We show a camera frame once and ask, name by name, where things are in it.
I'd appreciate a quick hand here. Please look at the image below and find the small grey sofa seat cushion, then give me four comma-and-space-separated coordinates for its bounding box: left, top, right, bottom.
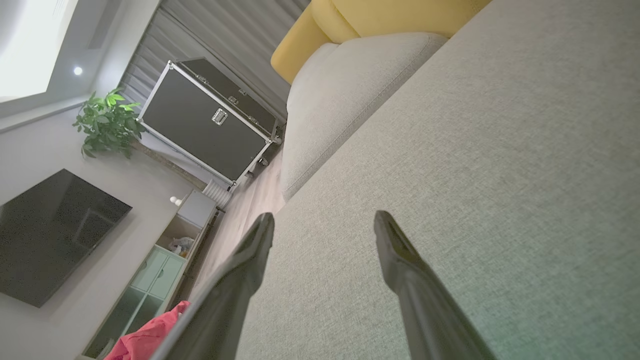
280, 32, 449, 202

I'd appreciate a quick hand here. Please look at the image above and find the white ribbed heater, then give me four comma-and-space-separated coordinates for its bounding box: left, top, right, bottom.
202, 179, 234, 209

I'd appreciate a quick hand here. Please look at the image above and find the black flat-screen television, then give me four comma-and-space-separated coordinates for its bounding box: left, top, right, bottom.
0, 168, 134, 309

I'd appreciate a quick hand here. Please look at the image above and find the yellow sofa backrest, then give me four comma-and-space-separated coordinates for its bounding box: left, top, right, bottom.
270, 0, 494, 85

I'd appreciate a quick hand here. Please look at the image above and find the large grey sofa seat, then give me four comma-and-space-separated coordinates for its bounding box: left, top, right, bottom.
234, 0, 640, 360

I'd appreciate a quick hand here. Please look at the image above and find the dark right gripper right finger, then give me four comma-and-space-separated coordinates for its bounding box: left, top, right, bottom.
373, 210, 497, 360

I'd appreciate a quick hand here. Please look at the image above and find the grey pleated curtain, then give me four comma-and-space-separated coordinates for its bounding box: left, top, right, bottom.
119, 0, 312, 122

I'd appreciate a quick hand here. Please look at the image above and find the red jersey with lettering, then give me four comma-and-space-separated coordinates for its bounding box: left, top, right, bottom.
103, 300, 192, 360

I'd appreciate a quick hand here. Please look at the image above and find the plush toy in cabinet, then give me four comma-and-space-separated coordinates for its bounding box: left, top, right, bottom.
167, 236, 195, 259

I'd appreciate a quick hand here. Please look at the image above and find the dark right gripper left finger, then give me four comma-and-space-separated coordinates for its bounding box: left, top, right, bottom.
150, 212, 276, 360

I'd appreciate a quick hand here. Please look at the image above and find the black aluminium-edged flight case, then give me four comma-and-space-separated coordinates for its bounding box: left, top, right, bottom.
136, 57, 284, 187

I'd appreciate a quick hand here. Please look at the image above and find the pale green television cabinet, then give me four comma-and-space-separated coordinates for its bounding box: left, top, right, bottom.
75, 190, 221, 360

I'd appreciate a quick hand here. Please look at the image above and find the green leafy houseplant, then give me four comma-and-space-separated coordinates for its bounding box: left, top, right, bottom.
72, 88, 147, 160

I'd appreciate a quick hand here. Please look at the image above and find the tall brown plant stand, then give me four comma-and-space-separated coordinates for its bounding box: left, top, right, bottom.
131, 140, 208, 191

